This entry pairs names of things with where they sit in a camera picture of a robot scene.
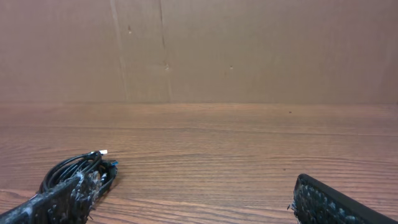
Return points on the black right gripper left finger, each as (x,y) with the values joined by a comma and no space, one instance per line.
(68,202)

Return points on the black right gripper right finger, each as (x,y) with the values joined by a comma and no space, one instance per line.
(315,202)

